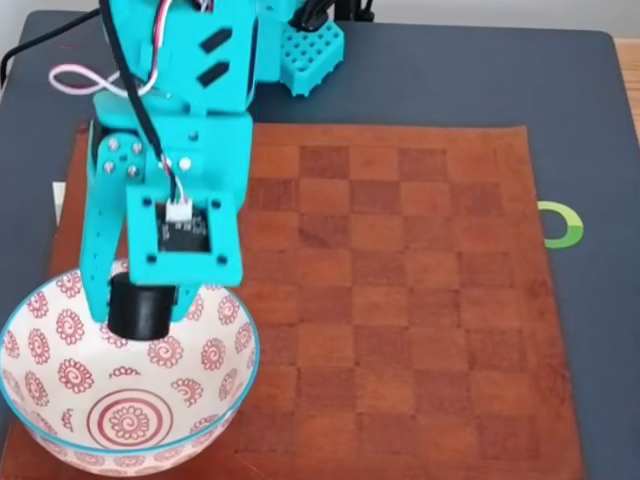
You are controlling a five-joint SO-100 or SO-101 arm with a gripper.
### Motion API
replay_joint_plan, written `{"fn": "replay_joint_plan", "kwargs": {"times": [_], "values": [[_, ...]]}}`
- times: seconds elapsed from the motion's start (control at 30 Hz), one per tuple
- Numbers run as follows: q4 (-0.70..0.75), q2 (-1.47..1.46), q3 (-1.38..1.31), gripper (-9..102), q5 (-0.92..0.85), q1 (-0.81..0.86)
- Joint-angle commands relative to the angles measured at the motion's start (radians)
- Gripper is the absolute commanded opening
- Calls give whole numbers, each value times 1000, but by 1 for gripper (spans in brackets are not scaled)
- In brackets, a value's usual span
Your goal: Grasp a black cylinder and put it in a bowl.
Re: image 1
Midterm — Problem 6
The black base cable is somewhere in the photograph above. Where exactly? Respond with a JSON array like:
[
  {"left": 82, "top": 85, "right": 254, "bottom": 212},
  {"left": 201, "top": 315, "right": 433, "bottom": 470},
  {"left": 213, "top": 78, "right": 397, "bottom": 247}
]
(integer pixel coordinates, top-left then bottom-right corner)
[{"left": 0, "top": 7, "right": 104, "bottom": 89}]

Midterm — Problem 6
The black cable plug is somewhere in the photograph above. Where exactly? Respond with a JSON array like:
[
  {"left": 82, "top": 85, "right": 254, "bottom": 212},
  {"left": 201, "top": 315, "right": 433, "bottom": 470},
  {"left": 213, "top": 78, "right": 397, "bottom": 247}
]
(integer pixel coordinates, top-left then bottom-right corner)
[{"left": 289, "top": 0, "right": 335, "bottom": 32}]

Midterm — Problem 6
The white red servo wire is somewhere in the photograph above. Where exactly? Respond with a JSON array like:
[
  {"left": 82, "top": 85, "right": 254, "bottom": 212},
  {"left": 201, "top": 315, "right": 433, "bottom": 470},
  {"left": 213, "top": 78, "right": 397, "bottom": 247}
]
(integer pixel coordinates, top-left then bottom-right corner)
[{"left": 48, "top": 0, "right": 174, "bottom": 99}]

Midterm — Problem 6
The green ring sticker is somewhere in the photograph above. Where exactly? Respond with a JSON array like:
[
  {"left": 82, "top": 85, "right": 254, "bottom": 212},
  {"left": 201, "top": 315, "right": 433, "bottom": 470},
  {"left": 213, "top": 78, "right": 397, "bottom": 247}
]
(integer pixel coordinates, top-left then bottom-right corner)
[{"left": 538, "top": 200, "right": 585, "bottom": 250}]

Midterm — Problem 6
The black table clamp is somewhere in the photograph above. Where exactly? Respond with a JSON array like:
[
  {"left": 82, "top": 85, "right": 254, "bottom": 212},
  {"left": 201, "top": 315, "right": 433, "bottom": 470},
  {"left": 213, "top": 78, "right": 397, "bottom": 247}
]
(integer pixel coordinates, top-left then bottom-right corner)
[{"left": 333, "top": 0, "right": 376, "bottom": 24}]

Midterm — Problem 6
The black cylinder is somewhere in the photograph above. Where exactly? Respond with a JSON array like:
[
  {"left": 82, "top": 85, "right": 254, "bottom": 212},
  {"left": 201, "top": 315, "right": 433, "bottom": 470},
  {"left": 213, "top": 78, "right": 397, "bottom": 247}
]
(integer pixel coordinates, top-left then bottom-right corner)
[{"left": 107, "top": 272, "right": 180, "bottom": 342}]

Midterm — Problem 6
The turquoise camera box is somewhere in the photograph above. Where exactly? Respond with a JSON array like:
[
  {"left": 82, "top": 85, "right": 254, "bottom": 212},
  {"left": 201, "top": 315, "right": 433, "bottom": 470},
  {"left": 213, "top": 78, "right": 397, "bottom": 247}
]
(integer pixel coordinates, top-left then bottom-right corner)
[{"left": 124, "top": 184, "right": 245, "bottom": 290}]

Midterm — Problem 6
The brown leather chessboard mat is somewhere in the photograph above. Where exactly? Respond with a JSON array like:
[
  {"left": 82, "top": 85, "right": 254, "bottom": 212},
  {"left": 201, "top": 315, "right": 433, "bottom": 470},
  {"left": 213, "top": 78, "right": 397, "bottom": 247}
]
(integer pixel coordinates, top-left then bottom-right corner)
[{"left": 0, "top": 118, "right": 586, "bottom": 480}]

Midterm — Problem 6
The white bowl red flower pattern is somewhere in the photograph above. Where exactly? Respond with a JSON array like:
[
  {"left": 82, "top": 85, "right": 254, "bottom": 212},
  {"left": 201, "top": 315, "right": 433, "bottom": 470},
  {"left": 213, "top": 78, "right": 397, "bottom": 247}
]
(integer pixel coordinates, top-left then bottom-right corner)
[{"left": 0, "top": 258, "right": 262, "bottom": 476}]

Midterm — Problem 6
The white card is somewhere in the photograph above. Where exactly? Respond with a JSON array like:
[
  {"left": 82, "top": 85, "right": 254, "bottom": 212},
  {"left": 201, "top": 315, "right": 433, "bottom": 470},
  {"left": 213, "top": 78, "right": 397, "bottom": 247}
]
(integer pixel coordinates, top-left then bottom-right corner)
[{"left": 52, "top": 182, "right": 67, "bottom": 226}]

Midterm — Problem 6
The black camera cable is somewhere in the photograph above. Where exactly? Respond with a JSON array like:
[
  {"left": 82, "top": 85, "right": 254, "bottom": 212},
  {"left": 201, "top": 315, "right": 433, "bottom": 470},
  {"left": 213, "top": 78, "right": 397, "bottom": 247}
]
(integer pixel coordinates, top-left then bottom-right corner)
[{"left": 98, "top": 0, "right": 181, "bottom": 206}]

